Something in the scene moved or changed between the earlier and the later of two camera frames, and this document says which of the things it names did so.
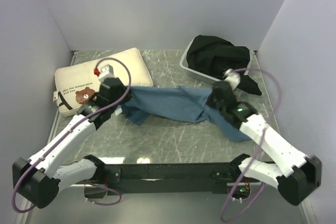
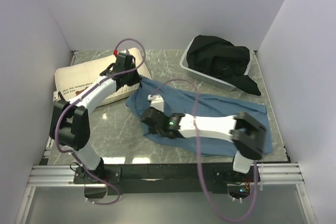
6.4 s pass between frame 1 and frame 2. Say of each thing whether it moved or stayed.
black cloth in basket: stayed
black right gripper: moved
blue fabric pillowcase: moved
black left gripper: moved
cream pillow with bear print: stayed
